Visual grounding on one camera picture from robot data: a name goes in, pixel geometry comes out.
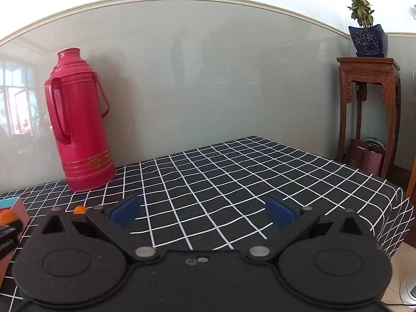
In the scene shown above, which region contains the grey fan base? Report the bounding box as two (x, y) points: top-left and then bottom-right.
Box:
(399, 278), (416, 306)

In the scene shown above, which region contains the carved wooden plant stand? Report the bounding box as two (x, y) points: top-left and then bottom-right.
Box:
(336, 57), (402, 179)

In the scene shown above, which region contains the wooden chair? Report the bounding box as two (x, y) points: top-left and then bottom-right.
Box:
(406, 166), (416, 204)

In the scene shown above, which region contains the blue patterned flower pot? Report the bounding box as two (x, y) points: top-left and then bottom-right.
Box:
(348, 23), (389, 58)

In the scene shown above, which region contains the red thermos flask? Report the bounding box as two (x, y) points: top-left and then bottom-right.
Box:
(44, 48), (117, 192)

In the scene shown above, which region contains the black white checked tablecloth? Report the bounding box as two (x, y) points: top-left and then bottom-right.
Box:
(0, 136), (415, 312)

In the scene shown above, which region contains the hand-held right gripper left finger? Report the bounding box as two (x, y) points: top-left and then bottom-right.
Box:
(41, 195), (163, 264)

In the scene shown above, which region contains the maroon bag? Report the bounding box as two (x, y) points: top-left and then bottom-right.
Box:
(345, 137), (386, 175)

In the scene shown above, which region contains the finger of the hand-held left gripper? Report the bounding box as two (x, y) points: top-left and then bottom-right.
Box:
(0, 220), (24, 235)

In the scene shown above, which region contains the green potted plant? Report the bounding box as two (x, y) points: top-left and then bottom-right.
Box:
(346, 0), (374, 28)

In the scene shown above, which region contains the colourful cardboard box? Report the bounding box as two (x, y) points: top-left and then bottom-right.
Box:
(0, 197), (30, 267)

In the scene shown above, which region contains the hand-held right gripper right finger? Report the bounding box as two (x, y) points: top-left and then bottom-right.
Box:
(245, 196), (373, 263)

